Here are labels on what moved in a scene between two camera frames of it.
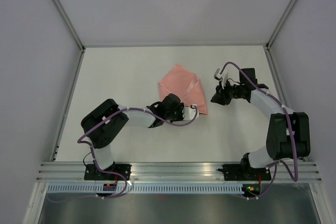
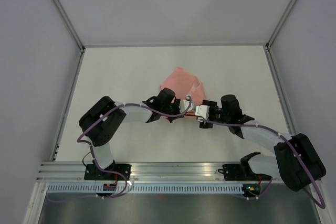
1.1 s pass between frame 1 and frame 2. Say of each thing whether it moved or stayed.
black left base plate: stayed
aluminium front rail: stayed
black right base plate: stayed
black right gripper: moved
